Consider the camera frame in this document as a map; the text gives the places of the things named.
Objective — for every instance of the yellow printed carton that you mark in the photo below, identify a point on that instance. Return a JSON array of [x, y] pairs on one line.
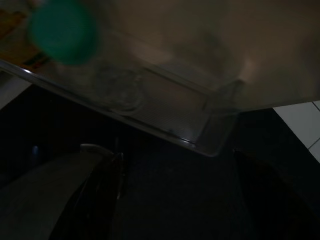
[[17, 47]]

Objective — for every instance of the clear fridge door shelf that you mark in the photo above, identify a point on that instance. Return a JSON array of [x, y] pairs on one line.
[[175, 107]]

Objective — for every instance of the green capped bottle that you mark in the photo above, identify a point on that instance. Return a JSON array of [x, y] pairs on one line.
[[62, 30]]

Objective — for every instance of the dark floor mat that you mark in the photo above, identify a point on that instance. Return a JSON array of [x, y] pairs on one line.
[[175, 190]]

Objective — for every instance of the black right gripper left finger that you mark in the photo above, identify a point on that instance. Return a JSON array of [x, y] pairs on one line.
[[100, 200]]

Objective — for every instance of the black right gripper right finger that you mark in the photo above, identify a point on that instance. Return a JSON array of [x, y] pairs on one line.
[[272, 205]]

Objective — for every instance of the pale grey curved shell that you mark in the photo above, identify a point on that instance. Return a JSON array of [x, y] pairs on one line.
[[37, 195]]

